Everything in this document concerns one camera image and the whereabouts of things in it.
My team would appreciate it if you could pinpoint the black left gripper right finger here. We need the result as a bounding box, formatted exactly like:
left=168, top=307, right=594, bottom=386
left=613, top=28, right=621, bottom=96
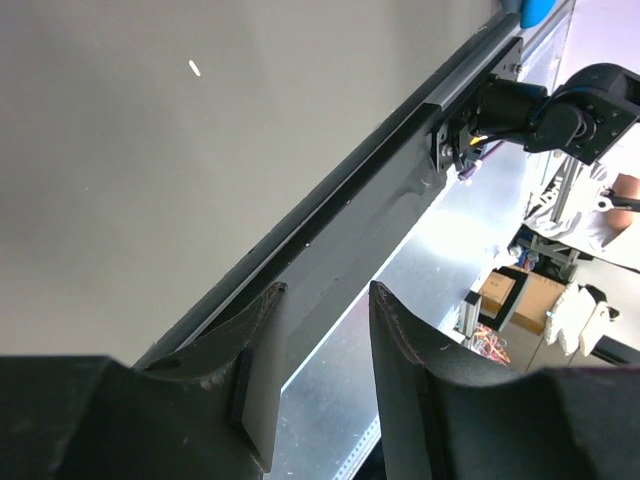
left=369, top=281, right=639, bottom=479

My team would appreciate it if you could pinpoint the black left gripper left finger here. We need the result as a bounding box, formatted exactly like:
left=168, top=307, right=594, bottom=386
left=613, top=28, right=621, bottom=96
left=1, top=282, right=286, bottom=479

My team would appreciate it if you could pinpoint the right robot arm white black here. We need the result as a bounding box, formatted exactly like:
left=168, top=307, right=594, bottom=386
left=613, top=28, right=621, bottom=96
left=431, top=63, right=639, bottom=178

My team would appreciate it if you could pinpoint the cardboard box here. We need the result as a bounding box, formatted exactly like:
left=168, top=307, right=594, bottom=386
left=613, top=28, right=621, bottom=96
left=479, top=267, right=565, bottom=335

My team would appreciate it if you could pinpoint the blue folded t shirt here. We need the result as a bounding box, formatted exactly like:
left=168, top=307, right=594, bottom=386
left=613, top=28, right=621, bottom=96
left=520, top=0, right=556, bottom=29

